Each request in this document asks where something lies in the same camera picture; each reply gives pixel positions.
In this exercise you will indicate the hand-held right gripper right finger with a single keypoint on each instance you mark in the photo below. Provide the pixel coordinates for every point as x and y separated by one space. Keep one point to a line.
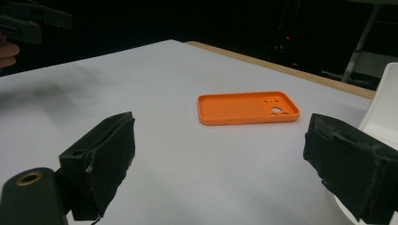
353 168

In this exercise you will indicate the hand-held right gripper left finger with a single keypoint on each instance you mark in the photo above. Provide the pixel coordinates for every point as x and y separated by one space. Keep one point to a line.
103 162

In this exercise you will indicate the orange phone case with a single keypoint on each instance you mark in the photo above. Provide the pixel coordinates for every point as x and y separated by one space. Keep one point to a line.
231 111

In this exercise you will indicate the white container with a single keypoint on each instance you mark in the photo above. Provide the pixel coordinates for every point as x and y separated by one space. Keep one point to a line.
385 103

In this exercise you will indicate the dark device with red light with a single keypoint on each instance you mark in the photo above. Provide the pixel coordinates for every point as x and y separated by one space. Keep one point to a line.
287 38

